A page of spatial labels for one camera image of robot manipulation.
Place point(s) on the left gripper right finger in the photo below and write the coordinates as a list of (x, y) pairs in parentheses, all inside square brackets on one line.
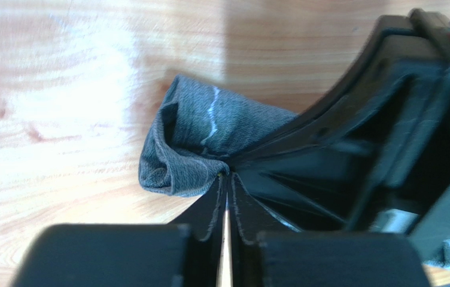
[(248, 218)]

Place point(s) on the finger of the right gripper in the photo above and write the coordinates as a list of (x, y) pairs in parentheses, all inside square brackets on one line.
[(323, 170)]

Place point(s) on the grey stitched cloth napkin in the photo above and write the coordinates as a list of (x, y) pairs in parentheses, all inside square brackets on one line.
[(196, 130)]

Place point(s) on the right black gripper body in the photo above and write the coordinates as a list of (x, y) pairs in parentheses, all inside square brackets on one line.
[(419, 180)]

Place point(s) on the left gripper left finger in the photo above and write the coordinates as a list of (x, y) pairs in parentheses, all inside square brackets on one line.
[(203, 251)]

